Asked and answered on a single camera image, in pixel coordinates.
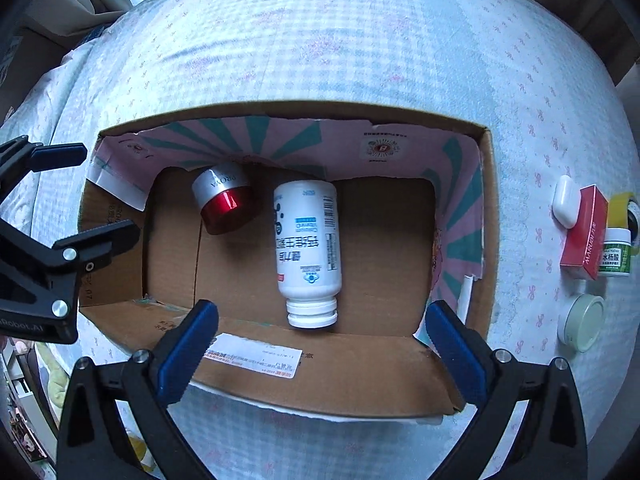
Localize red rectangular carton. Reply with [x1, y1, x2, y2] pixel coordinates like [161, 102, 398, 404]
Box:
[560, 185, 608, 280]

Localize white vitamin bottle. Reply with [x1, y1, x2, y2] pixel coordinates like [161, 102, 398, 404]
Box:
[272, 180, 342, 330]

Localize cardboard box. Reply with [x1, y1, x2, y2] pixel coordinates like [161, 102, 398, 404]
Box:
[80, 102, 498, 418]

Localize green white cream jar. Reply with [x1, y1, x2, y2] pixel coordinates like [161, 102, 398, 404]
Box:
[599, 228, 631, 278]

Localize pale green lidded jar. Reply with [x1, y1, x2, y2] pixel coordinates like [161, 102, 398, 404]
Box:
[558, 294, 605, 353]

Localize yellow tape roll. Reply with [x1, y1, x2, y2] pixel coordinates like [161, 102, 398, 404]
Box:
[608, 192, 640, 255]

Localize white earbuds case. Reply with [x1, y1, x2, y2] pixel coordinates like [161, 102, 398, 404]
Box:
[551, 174, 582, 230]

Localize red silver cosmetic jar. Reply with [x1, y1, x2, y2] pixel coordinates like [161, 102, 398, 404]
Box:
[192, 162, 259, 235]

